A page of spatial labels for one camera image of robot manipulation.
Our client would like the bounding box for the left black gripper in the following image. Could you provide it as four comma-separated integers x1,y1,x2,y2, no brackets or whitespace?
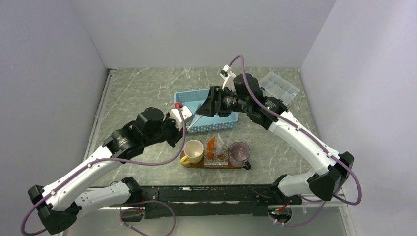
144,112,188,148

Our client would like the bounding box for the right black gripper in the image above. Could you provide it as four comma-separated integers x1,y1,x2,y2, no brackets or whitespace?
196,85,250,117

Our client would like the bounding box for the light blue plastic basket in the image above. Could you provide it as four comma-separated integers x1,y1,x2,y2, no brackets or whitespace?
173,89,238,133

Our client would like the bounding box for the yellow ceramic mug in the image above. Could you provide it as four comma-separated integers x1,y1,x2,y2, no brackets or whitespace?
180,140,204,166

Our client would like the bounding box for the orange capped toothpaste tube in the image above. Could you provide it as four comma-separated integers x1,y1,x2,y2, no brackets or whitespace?
206,136,215,160

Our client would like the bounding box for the clear acrylic toothbrush holder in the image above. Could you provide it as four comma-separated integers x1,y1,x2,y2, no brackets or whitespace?
204,142,229,166

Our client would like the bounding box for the brown wooden oval tray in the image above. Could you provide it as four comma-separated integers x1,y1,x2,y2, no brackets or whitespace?
185,150,243,169

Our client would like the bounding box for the purple ceramic mug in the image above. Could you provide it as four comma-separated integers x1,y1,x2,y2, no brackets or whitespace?
228,142,252,170

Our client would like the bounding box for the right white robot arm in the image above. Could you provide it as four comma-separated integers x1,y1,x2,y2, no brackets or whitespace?
196,73,354,204

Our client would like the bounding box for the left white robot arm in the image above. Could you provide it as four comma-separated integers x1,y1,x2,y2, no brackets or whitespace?
28,104,193,235

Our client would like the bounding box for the clear plastic compartment box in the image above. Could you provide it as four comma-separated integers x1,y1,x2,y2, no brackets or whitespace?
259,72,300,106

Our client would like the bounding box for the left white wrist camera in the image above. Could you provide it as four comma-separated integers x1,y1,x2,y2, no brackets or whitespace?
168,102,194,130

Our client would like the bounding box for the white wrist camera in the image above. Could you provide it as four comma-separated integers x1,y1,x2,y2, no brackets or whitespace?
168,102,194,130
219,65,236,92

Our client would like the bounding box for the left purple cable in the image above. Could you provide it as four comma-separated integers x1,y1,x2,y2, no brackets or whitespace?
20,106,188,236

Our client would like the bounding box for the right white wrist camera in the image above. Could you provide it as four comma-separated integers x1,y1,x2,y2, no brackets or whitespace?
219,65,236,92

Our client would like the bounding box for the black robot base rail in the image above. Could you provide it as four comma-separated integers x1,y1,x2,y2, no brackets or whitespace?
109,184,303,219

